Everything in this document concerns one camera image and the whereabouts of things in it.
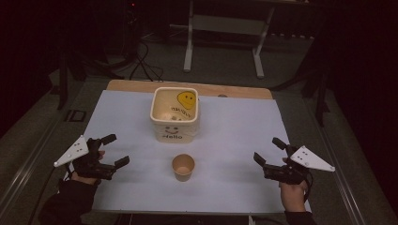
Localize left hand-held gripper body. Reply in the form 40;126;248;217
53;134;116;181

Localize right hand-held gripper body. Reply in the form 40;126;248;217
263;144;336;186

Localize cream bin with smiley face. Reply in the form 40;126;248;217
149;86;201;144

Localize brown paper cup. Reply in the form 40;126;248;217
171;153;196;183

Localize person's left hand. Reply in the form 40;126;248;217
69;150;106;187

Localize person's right hand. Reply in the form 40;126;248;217
279;157;310;214

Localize white table mat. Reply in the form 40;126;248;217
82;89;313;217

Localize black floor socket plate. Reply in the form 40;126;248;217
64;109;88;124

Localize black metal stand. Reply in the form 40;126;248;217
270;46;331;128

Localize small white scraps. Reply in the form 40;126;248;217
161;112;186;123

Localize dark equipment tower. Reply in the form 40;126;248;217
123;0;141;62

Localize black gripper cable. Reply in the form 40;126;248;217
301;170;314;203

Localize metal floor rail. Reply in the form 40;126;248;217
0;116;65;217
308;102;364;225

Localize black floor cables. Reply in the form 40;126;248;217
129;40;164;83

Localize white metal frame stand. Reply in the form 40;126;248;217
183;0;277;80

